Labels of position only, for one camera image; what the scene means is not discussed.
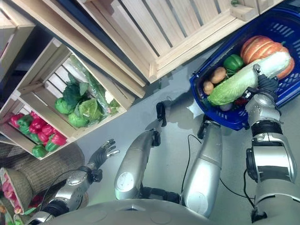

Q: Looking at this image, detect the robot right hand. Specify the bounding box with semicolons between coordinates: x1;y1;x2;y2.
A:
253;63;280;94

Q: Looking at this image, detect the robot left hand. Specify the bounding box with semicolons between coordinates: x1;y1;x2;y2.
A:
88;138;120;170

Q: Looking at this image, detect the napa cabbage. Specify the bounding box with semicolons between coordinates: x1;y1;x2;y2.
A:
207;51;292;106

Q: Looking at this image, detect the large woven wicker basket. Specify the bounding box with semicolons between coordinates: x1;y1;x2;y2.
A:
0;142;85;195

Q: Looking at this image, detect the blue plastic shopping basket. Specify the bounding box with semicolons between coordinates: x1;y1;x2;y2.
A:
189;6;300;131

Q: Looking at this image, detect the small woven wicker basket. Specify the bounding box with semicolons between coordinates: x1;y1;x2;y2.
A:
0;167;34;215

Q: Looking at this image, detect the orange pumpkin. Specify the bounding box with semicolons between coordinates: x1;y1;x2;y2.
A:
240;35;296;80

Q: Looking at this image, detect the round green cabbage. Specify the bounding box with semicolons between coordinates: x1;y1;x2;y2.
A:
67;112;90;128
54;97;71;115

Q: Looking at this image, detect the open-leaf green cabbage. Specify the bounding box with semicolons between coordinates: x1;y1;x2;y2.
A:
78;97;103;121

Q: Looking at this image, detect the large brown potato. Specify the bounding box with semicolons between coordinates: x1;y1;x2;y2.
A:
209;66;227;84

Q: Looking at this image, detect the small brown potato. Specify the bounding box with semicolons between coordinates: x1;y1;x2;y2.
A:
202;80;215;95

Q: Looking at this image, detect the robot silver torso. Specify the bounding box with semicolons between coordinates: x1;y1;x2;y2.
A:
50;187;255;225

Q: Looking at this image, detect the dark green leafy vegetable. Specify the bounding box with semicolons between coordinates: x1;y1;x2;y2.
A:
61;72;89;104

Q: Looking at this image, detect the long green vegetable bundle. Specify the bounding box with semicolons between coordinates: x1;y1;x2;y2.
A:
69;54;121;116

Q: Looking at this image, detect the wooden crate holding peppers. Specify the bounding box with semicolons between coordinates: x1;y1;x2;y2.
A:
0;93;77;161

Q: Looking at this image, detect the red produce pile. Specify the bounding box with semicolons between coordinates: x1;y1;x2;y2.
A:
1;179;23;212

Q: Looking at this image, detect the wooden crate holding cabbages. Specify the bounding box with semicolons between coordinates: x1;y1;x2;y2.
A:
17;37;136;144

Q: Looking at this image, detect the slatted wooden crate side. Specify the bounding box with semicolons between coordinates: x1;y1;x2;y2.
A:
11;0;146;99

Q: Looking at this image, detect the large empty wooden crate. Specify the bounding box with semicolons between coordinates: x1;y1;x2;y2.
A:
76;0;260;84

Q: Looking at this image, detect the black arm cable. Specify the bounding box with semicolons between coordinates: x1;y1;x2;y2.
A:
41;169;90;212

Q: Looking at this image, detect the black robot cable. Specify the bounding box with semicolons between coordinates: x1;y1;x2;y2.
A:
181;134;256;207

